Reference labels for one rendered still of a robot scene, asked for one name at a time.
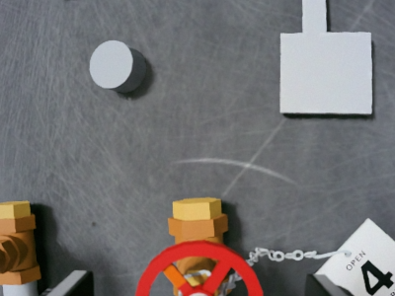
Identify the white tag on silver chain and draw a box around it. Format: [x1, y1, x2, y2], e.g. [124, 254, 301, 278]
[217, 218, 395, 296]

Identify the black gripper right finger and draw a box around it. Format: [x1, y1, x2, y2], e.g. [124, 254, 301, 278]
[305, 273, 355, 296]

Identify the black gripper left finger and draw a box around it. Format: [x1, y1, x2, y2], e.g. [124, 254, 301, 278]
[40, 270, 95, 296]

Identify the white short cylinder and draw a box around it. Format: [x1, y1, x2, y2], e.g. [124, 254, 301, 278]
[90, 40, 146, 93]

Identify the grey pipe tee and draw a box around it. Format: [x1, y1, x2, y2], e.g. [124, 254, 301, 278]
[0, 197, 263, 296]

